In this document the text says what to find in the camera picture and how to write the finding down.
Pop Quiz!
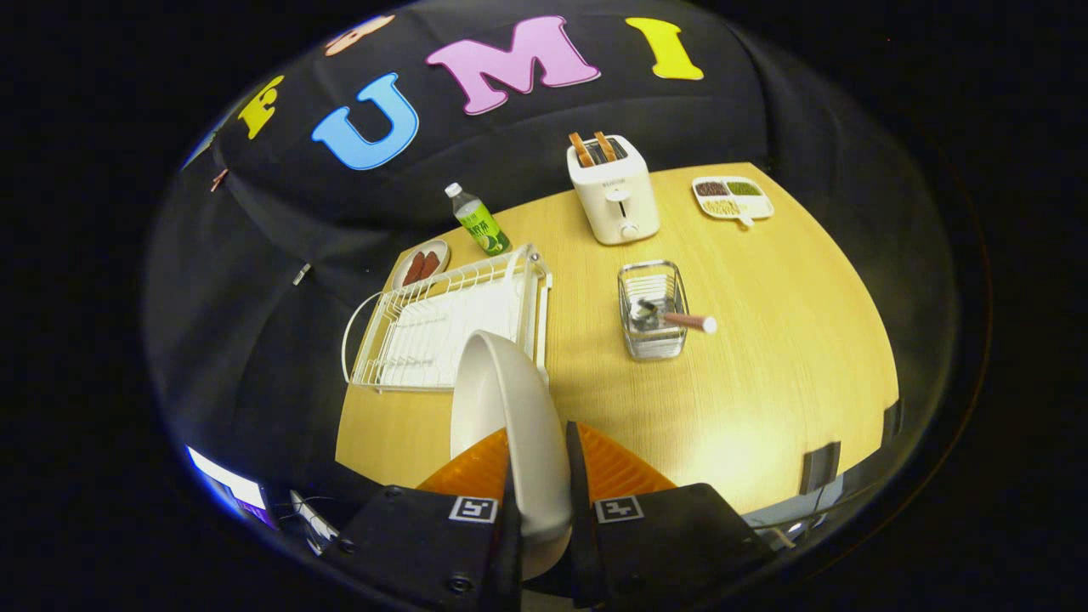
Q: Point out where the white toaster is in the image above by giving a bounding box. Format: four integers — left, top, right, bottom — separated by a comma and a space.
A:
567, 134, 661, 247

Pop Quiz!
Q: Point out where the metal wire basket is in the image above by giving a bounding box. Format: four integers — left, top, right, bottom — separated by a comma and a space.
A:
617, 260, 689, 361

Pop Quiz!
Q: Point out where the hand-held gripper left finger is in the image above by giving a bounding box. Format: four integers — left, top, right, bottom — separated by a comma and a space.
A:
321, 428, 524, 612

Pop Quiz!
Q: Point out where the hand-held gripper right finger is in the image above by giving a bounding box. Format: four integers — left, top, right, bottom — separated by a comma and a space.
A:
564, 421, 776, 611

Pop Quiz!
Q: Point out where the lit monitor screen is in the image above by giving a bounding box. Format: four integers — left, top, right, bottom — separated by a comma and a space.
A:
185, 445, 271, 521

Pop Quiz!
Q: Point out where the white divided bean dish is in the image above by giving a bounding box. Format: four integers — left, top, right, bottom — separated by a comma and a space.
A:
692, 175, 775, 229

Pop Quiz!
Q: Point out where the black backdrop cloth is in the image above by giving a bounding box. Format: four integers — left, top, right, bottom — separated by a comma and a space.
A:
144, 0, 961, 519

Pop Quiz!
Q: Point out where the white round plate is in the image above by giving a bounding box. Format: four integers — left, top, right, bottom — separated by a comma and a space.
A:
449, 330, 574, 581

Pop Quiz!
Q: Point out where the green label drink bottle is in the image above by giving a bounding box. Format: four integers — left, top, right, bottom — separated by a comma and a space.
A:
444, 182, 513, 257

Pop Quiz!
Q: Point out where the wooden handled metal spoon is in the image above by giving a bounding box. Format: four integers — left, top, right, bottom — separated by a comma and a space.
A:
631, 297, 717, 334

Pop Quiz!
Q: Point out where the white cable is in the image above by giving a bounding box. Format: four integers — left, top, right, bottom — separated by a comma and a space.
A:
289, 489, 341, 553

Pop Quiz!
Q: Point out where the small pink sausage plate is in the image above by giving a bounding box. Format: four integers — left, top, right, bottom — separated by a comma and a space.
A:
391, 239, 451, 292

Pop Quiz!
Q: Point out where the white wire dish rack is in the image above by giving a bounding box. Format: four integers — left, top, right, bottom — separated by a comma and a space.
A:
342, 244, 553, 394

